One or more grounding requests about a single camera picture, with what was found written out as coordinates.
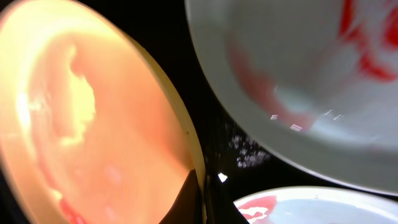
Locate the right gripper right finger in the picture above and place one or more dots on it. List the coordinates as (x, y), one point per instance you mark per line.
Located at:
(220, 209)

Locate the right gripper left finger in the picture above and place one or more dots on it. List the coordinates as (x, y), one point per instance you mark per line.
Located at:
(187, 207)

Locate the mint plate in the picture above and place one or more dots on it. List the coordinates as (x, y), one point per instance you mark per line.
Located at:
(313, 81)
(316, 205)

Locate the yellow plate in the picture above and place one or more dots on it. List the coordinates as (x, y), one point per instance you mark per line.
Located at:
(92, 129)

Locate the round black tray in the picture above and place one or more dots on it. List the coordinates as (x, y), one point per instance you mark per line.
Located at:
(243, 166)

